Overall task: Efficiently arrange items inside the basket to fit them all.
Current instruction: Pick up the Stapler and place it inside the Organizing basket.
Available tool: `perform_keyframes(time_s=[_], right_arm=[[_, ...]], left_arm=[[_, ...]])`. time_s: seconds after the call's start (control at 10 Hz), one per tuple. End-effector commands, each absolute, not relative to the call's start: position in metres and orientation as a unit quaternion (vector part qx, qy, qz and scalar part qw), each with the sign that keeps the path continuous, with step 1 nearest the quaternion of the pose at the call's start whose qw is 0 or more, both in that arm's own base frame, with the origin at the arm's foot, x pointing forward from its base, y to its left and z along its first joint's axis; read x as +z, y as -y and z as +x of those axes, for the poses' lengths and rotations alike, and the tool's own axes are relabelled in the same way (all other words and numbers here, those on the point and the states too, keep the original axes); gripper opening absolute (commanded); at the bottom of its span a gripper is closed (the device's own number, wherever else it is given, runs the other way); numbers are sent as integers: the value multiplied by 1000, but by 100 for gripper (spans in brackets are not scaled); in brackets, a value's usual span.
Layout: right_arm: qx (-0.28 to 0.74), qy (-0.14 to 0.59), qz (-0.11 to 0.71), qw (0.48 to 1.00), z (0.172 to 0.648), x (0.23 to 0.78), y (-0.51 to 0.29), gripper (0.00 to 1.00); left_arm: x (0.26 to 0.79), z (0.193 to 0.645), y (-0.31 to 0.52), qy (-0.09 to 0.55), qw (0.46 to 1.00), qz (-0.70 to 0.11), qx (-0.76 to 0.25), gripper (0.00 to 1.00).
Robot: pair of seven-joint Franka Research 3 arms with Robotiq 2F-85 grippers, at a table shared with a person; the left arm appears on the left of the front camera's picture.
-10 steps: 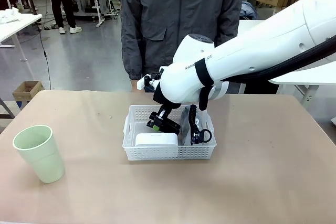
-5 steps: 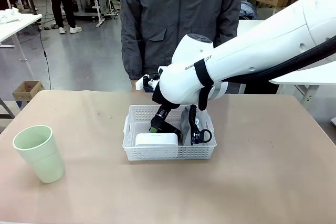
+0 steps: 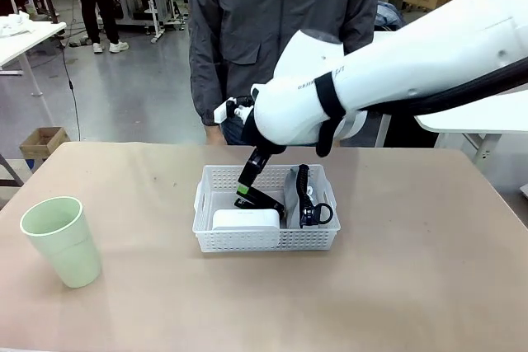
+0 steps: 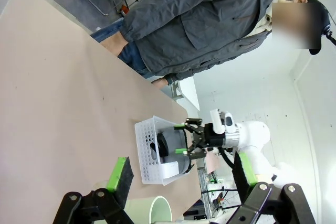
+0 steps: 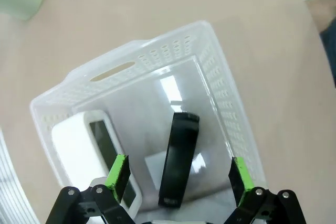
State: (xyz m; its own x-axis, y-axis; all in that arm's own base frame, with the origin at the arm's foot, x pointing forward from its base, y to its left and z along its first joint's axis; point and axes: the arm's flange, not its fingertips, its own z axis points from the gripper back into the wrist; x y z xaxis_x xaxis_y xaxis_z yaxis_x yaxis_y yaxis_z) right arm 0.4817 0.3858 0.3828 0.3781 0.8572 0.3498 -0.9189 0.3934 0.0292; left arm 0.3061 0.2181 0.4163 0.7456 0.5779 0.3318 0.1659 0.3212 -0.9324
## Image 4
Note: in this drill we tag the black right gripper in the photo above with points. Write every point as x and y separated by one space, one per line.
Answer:
214 138

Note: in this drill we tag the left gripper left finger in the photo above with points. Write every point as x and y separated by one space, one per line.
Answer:
118 176

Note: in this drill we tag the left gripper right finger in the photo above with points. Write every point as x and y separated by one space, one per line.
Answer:
244 176

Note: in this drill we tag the person's left forearm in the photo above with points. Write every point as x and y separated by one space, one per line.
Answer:
189 72

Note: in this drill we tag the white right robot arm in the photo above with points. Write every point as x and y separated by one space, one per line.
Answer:
252 134

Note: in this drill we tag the person's right forearm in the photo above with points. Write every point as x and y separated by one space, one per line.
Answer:
141 24

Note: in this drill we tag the white perforated plastic basket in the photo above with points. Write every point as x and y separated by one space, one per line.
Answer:
147 155

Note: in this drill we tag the person's left hand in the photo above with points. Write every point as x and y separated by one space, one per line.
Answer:
159 83

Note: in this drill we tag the person's right hand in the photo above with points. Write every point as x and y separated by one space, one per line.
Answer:
115 45

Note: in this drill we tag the pink board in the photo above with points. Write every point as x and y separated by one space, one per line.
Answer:
212 163

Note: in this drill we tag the light green plastic cup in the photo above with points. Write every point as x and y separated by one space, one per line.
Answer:
139 208

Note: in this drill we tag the large white side table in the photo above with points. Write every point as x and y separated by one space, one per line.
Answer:
189 95

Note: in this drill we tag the black wrist watch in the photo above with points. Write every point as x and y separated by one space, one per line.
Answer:
170 79

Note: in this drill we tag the person in grey jacket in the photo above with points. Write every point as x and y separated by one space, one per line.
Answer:
197 24

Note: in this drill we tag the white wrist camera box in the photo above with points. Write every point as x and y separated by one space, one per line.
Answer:
216 119

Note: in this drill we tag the aluminium frame rack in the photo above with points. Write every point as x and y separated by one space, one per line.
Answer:
207 192

